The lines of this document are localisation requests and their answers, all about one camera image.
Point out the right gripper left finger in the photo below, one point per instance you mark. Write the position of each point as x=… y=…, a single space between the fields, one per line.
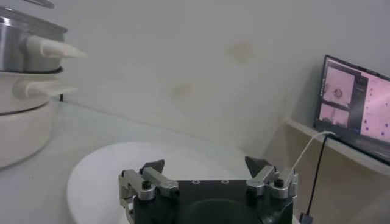
x=161 y=182

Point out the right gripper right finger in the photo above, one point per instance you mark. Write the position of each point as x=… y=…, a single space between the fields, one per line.
x=265 y=179

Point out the round glass pot lid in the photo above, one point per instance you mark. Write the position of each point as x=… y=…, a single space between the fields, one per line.
x=39 y=3

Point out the perforated steel steamer basket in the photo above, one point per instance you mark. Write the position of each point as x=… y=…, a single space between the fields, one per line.
x=12 y=45

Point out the large white plate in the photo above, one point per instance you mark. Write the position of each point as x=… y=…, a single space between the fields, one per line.
x=100 y=182

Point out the white side table beige panel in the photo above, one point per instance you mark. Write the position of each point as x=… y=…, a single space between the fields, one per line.
x=350 y=188

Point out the dark laptop with pink screen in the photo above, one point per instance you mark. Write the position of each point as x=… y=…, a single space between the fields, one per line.
x=353 y=103

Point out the cream electric cooker pot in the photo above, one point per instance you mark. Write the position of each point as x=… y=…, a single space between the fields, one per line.
x=21 y=131

